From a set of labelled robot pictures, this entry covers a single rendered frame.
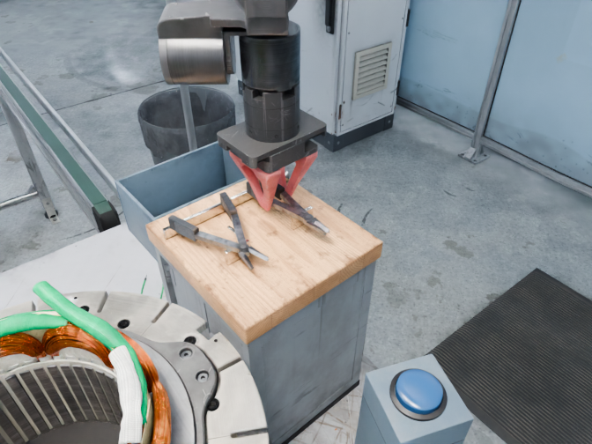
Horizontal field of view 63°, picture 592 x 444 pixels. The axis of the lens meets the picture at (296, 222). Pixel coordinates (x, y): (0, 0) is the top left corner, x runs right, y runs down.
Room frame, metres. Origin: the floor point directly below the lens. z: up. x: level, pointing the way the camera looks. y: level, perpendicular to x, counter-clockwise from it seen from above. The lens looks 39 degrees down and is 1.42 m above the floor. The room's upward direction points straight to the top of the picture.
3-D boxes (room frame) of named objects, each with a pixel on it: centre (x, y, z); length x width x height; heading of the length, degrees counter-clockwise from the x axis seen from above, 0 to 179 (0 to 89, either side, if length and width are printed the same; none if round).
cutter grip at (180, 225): (0.40, 0.12, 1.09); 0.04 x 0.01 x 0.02; 55
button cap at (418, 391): (0.24, -0.11, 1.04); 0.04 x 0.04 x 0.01
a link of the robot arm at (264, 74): (0.46, 0.03, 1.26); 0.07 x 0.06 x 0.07; 91
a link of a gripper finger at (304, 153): (0.46, 0.02, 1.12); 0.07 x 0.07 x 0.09; 41
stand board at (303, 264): (0.42, 0.04, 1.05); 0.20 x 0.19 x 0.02; 40
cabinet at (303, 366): (0.42, 0.04, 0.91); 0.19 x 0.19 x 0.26; 40
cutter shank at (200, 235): (0.38, 0.08, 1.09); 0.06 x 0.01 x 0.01; 65
